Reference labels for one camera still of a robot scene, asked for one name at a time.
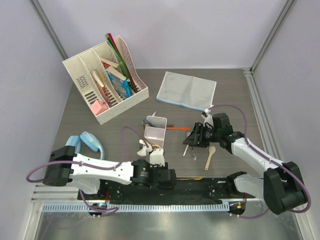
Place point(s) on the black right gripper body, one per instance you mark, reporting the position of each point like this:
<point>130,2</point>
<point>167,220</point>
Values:
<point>206,135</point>

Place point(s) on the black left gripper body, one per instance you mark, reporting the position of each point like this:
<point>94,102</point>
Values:
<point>160,167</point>

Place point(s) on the beige wooden spoon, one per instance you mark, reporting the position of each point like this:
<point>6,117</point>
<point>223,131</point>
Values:
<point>211,152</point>

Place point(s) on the white chopstick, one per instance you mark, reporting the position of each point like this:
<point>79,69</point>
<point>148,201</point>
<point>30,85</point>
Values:
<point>185,151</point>

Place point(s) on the white ceramic spoon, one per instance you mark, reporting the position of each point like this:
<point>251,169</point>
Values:
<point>144,152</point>
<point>143,143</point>

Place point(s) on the orange plastic utensil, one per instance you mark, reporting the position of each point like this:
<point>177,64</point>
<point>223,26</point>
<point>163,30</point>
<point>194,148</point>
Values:
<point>179,128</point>

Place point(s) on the white utensil container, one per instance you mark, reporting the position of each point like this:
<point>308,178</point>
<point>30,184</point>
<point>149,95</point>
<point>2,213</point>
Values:
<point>155,131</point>

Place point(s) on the grey cloth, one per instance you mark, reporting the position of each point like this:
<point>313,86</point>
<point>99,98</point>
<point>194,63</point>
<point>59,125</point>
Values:
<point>186,91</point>

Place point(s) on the blue plastic knife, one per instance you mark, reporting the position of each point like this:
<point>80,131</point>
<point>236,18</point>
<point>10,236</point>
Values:
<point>146,122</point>

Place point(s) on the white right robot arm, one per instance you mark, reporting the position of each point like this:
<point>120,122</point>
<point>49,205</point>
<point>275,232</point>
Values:
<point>280,184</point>

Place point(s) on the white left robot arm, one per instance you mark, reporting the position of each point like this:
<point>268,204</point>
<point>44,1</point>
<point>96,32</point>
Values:
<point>85,173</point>

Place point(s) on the light blue headphones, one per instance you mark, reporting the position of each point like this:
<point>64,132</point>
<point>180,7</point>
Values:
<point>89,140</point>

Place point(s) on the pink box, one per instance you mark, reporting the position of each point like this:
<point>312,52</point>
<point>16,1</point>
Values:
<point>98,107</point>

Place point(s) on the blue illustrated book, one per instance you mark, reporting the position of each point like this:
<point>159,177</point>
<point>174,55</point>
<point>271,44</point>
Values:
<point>119,83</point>

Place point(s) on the red striped book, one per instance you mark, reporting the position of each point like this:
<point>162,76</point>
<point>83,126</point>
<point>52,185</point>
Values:
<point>97,77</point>

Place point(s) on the green plastic folder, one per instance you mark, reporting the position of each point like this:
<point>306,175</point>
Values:
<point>121,62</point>

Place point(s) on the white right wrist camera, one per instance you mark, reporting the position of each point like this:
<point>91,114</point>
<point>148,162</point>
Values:
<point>208,118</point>

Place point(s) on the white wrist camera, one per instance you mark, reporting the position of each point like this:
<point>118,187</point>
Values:
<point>156,157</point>
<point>208,118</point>

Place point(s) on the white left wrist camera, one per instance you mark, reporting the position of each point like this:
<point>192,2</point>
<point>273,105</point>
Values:
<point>156,157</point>

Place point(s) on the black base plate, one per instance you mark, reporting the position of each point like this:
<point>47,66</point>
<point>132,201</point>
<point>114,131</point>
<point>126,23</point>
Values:
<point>205,191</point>

